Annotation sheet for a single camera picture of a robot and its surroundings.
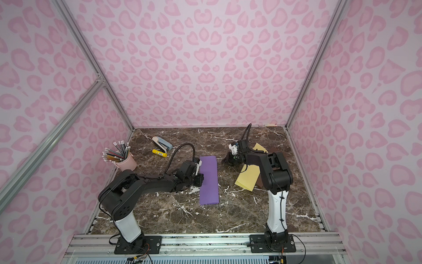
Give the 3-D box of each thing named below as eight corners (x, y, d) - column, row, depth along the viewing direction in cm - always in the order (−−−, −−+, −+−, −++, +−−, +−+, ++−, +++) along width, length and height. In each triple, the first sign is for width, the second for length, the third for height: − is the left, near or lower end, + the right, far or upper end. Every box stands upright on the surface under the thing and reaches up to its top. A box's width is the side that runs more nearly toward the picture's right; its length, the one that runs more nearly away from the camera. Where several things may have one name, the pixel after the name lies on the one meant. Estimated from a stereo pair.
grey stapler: (153, 141, 114) (151, 137, 112) (160, 136, 117) (159, 133, 115) (165, 153, 108) (164, 150, 105) (173, 148, 110) (172, 145, 108)
